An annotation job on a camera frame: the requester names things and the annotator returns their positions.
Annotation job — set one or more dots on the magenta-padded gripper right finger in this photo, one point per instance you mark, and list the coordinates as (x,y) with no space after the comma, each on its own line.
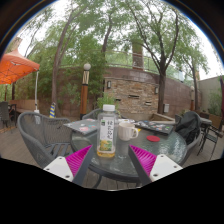
(145,161)

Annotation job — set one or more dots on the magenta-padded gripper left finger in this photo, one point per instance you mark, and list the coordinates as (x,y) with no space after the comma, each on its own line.
(79,160)

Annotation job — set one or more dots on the clear drink bottle white cap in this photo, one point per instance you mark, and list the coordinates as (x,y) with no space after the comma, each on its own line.
(106,133)

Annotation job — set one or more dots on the flat round red coaster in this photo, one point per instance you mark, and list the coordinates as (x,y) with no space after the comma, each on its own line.
(153,138)

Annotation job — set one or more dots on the small yellow card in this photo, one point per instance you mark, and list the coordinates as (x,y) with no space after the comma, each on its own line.
(138,130)

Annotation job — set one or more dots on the grey laptop with stickers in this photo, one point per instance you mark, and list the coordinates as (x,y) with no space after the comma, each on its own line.
(81,126)

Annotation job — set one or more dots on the white ceramic mug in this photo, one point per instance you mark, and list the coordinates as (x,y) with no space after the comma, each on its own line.
(126,131)

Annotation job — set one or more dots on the dark laptop with stickers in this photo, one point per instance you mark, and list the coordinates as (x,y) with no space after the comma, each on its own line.
(155,126)

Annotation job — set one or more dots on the white printed booklet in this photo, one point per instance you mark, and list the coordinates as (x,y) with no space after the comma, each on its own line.
(126,120)

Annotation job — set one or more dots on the grey wicker chair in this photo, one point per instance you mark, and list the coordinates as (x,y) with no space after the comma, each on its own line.
(193,146)
(38,133)
(90,114)

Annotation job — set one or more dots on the black backpack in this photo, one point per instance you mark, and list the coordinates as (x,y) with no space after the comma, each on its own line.
(188,126)

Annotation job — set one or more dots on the yellow blue striped cone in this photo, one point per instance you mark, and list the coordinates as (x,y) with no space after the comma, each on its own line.
(52,110)

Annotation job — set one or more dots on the black metal chair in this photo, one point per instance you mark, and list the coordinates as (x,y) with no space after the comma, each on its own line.
(210,136)

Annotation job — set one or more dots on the round dark patio table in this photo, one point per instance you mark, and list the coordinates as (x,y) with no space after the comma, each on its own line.
(206,121)

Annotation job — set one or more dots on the orange canopy tent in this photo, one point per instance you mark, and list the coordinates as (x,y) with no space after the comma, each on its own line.
(16,68)

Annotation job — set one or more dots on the grey wall utility box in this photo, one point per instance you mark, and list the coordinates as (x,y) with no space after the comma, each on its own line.
(166,108)

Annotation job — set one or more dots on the wooden lamp post white globe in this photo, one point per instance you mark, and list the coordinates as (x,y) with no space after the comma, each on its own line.
(192,100)
(84,96)

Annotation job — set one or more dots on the black wall lamp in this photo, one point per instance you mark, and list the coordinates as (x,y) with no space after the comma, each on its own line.
(156,90)
(109,84)

